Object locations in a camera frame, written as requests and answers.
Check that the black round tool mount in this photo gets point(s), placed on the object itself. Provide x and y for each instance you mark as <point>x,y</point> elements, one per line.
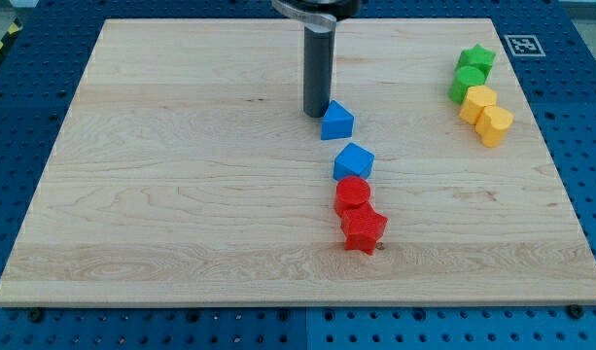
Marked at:
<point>320,14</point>

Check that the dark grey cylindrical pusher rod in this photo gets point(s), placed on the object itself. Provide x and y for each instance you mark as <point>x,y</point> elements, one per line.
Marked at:
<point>317,71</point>

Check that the blue triangle block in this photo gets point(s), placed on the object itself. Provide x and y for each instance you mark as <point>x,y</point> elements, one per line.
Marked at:
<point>337,122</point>

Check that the blue cube block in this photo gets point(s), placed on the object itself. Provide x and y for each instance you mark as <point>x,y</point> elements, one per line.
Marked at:
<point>353,160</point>

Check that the green cylinder block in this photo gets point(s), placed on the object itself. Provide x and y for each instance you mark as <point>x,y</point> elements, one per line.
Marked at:
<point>464,78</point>

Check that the green star block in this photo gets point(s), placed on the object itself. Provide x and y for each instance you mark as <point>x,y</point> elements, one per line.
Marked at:
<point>477,57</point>

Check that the red cylinder block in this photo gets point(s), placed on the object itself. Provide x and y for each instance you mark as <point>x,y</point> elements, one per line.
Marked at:
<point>350,193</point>

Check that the yellow hexagon block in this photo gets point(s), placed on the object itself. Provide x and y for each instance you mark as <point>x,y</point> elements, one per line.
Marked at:
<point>476,99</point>

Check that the light wooden board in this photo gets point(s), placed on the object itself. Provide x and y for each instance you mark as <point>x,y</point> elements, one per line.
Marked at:
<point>185,174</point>

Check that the red star block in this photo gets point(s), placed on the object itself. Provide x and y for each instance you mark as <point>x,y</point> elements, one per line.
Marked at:
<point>362,227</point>

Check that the black white fiducial marker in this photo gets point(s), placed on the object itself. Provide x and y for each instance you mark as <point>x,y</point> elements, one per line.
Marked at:
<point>524,45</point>

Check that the yellow heart block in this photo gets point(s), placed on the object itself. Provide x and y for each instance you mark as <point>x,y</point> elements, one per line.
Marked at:
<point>493,125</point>

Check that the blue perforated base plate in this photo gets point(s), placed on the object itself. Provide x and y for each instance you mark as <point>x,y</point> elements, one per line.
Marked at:
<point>44,65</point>

